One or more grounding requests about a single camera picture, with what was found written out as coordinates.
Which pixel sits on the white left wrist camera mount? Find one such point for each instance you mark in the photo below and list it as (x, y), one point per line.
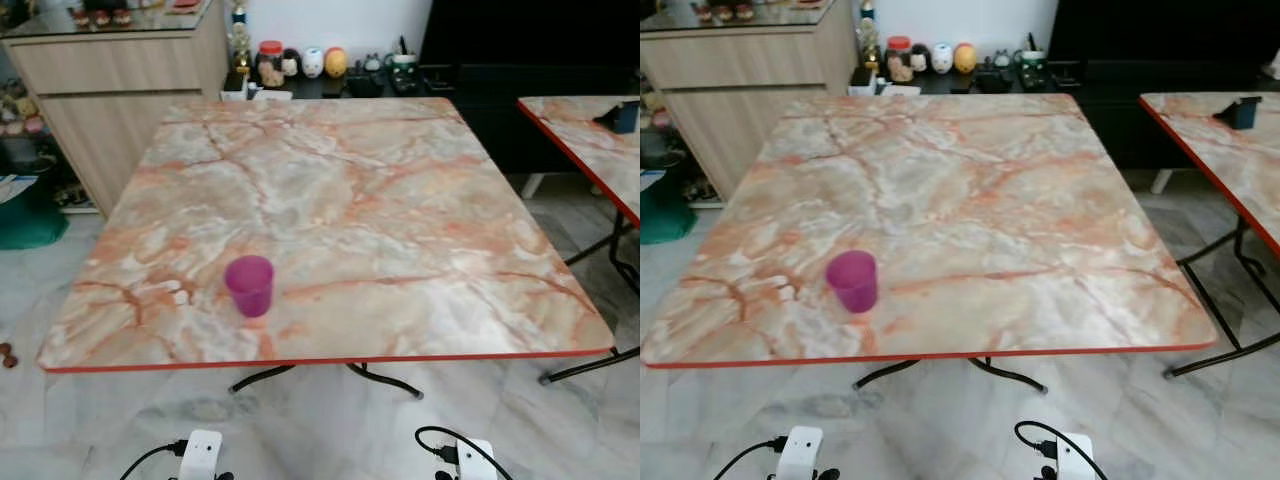
(200, 457)
(800, 454)

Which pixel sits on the small brown floor object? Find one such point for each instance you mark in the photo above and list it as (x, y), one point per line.
(8, 355)

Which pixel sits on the black tv console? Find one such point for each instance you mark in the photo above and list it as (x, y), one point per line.
(1150, 55)
(530, 60)

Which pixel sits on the white egg figurine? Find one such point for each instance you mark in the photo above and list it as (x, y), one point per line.
(313, 63)
(941, 59)

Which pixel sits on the purple plastic cup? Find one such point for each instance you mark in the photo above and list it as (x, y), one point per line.
(853, 283)
(249, 287)

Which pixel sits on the yellow egg figurine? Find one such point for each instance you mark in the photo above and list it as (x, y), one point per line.
(335, 63)
(964, 58)

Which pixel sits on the green plastic bin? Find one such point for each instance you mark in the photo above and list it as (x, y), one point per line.
(30, 220)
(662, 215)

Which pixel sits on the small dark blue box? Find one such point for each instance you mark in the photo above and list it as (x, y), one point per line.
(1243, 112)
(625, 117)

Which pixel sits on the dark egg figurine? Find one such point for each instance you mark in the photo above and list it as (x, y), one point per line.
(918, 59)
(291, 64)

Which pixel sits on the red lid glass jar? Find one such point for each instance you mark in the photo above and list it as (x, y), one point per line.
(898, 61)
(270, 66)

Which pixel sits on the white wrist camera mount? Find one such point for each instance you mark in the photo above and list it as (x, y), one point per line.
(1076, 458)
(200, 457)
(800, 454)
(477, 462)

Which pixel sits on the marble table with red edge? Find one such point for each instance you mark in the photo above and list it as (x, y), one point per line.
(590, 145)
(1225, 160)

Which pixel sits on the small grey animal figurine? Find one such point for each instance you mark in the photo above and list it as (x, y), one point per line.
(372, 63)
(1000, 59)

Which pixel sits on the marble pattern folding table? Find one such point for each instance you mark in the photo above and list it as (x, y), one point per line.
(980, 215)
(350, 220)

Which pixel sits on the light wooden cabinet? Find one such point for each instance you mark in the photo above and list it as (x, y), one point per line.
(110, 90)
(740, 85)

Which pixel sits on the white box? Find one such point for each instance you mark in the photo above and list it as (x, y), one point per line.
(262, 93)
(885, 89)

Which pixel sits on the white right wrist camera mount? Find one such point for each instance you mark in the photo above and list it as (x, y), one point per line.
(1076, 458)
(477, 462)

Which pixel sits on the green mug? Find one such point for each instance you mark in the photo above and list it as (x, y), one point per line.
(404, 72)
(1032, 68)

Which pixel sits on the gold trophy figurine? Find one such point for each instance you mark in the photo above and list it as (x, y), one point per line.
(238, 45)
(868, 38)

